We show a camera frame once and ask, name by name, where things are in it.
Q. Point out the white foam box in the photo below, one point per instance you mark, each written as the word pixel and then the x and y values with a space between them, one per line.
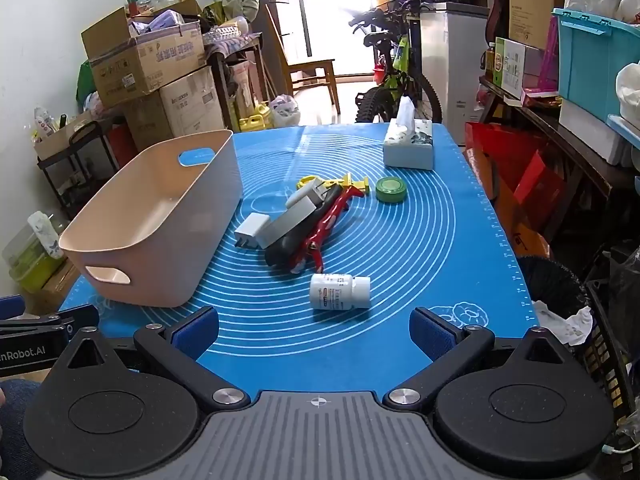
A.
pixel 585 132

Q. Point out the white pill bottle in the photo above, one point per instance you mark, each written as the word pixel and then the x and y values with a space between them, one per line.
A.
pixel 335 291

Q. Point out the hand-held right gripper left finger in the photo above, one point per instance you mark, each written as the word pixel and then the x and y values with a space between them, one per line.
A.
pixel 195 332

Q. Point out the blue silicone mat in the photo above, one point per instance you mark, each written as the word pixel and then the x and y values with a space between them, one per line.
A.
pixel 400 260

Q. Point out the white plastic bag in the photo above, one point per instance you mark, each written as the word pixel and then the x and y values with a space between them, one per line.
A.
pixel 285 110

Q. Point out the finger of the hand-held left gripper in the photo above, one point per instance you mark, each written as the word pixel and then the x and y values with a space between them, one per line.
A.
pixel 75 319
pixel 10 306

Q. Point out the white patterned cloth pouch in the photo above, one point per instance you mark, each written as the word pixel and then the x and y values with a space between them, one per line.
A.
pixel 45 235

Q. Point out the black cylindrical case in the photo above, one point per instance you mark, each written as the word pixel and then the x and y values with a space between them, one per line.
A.
pixel 282 254

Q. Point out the tissue box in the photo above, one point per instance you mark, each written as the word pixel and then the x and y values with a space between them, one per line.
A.
pixel 407 150

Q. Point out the person's blue trouser leg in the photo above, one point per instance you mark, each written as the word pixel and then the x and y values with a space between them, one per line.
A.
pixel 17 420

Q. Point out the teal storage bin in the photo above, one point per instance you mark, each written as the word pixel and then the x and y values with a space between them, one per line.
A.
pixel 595 65

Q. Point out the red paper bag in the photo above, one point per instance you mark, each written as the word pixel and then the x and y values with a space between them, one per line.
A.
pixel 520 170

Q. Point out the black plastic bag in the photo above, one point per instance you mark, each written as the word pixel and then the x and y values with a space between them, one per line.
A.
pixel 625 280

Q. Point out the white chest freezer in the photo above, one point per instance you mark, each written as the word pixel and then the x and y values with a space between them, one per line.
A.
pixel 455 60

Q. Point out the green black bicycle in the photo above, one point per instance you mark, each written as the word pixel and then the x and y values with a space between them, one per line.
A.
pixel 395 75

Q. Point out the grey rectangular block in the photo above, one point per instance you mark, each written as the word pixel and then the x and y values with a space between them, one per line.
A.
pixel 287 222

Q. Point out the black plastic crate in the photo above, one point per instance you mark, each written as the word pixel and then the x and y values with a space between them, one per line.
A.
pixel 610 355

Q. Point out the dark wooden side table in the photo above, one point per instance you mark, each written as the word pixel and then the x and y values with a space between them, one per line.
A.
pixel 235 50

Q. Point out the small cardboard box with bottles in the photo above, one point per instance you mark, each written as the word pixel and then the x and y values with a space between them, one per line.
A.
pixel 55 140

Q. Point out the wooden chair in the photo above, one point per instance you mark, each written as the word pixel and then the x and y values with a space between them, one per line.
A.
pixel 310 67

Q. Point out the pink plastic sheet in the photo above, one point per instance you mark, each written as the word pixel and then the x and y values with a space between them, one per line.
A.
pixel 550 60

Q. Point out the red plastic tool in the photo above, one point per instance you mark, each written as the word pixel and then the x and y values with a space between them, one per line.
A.
pixel 327 220

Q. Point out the yellow plastic dispenser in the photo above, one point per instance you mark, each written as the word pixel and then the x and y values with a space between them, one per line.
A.
pixel 306 181

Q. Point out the tall brown cardboard box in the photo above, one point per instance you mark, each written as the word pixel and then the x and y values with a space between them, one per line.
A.
pixel 537 5

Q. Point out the green clear food container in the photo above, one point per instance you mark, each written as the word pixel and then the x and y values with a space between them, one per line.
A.
pixel 25 265

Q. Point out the low brown cardboard box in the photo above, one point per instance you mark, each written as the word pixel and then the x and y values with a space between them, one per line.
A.
pixel 55 285

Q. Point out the large taped cardboard box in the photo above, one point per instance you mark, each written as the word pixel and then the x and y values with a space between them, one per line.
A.
pixel 185 105

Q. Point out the white wall charger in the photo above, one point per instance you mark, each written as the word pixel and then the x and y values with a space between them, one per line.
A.
pixel 251 230

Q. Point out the green white carton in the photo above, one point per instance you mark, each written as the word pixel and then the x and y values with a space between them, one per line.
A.
pixel 510 67

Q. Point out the orange paper bag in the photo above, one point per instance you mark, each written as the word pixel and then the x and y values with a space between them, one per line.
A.
pixel 505 220

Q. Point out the beige plastic basket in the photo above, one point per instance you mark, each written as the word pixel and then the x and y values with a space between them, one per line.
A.
pixel 150 240

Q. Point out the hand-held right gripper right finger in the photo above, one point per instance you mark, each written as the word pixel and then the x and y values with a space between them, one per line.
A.
pixel 430 332

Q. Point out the open printed cardboard box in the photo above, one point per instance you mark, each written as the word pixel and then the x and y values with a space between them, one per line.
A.
pixel 150 60

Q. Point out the black metal cart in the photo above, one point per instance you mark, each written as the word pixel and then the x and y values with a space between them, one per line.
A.
pixel 80 160

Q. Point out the dark wooden shelf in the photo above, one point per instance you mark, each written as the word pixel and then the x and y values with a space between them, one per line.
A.
pixel 565 140

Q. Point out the crumpled white paper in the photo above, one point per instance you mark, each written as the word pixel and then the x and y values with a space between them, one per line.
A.
pixel 565 325

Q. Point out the yellow oil jugs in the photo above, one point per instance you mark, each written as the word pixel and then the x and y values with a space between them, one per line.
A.
pixel 252 121

